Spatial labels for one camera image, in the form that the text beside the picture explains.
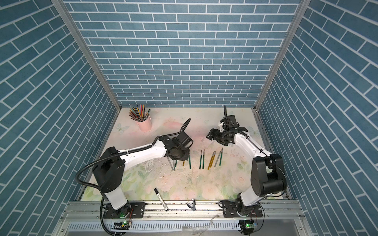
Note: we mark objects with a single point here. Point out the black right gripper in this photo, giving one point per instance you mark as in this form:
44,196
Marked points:
217,132

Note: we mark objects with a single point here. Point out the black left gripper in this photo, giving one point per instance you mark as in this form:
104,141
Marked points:
186,157

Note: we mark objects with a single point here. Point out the green carving knife capped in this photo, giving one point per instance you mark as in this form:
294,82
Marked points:
201,158

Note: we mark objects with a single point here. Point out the silver carving knife capped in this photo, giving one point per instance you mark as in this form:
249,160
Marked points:
217,159

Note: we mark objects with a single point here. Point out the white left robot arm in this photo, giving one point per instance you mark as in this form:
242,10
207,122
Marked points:
113,163

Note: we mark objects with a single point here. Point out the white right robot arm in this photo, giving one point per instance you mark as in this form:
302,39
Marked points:
267,174

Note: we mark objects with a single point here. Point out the pink metal pencil cup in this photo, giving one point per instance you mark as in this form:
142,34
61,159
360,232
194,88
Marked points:
145,125

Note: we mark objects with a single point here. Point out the coloured pencils bundle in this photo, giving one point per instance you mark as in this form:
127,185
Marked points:
139,113

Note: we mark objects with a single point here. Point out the black marker pen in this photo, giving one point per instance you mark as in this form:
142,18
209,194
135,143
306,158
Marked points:
161,200

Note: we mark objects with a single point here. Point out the black binder clip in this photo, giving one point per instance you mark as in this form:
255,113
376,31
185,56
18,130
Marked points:
191,204

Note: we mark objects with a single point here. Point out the aluminium corner frame post right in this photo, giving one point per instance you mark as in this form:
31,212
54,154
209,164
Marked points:
282,51

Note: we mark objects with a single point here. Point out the aluminium corner frame post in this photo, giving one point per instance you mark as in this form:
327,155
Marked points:
282,51
73,29

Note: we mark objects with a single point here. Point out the aluminium front rail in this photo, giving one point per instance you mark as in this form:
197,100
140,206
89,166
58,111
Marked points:
270,217

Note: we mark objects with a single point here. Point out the aluminium corner frame post left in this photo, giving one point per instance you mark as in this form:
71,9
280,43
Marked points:
73,29

